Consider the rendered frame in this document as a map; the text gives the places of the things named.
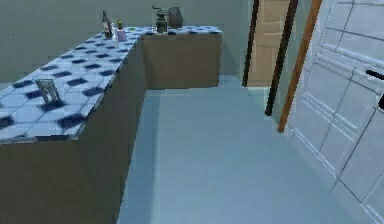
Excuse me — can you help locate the brown counter with blue tiles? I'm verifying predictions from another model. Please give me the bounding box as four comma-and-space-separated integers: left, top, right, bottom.
0, 25, 224, 224

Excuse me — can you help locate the grey toaster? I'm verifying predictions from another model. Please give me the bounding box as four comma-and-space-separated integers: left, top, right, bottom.
166, 6, 184, 30

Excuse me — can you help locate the light brown panelled room door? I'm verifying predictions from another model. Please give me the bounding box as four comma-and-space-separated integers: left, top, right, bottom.
247, 0, 292, 88

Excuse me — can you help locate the pink soap bottle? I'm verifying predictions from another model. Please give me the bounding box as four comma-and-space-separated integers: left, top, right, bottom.
116, 20, 128, 43

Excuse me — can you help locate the dark brown bottle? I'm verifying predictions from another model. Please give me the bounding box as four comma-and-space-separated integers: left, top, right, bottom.
101, 10, 114, 40

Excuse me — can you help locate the white panelled room door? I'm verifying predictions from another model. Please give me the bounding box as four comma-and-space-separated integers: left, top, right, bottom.
287, 0, 384, 224

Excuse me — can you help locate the black door handle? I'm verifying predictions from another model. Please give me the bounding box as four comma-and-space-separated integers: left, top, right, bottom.
365, 69, 384, 112

